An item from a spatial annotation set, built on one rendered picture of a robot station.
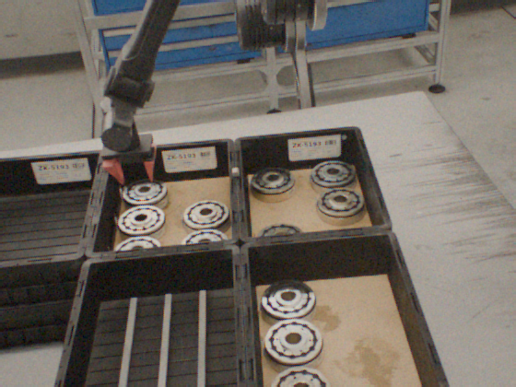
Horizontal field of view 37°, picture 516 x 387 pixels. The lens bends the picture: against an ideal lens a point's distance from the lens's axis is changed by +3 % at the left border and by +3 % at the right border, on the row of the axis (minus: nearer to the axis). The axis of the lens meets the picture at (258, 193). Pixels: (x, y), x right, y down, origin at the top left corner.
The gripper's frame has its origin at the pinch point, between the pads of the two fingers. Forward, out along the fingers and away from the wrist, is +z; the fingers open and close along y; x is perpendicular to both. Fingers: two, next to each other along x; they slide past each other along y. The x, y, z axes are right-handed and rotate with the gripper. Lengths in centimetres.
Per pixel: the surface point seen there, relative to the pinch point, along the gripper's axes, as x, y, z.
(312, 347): -44, 34, 7
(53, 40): 255, -93, 92
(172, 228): -4.0, 5.8, 11.9
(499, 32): 254, 153, 120
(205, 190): 9.8, 12.6, 13.1
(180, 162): 14.8, 7.1, 7.8
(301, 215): -2.7, 34.8, 13.2
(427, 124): 52, 73, 32
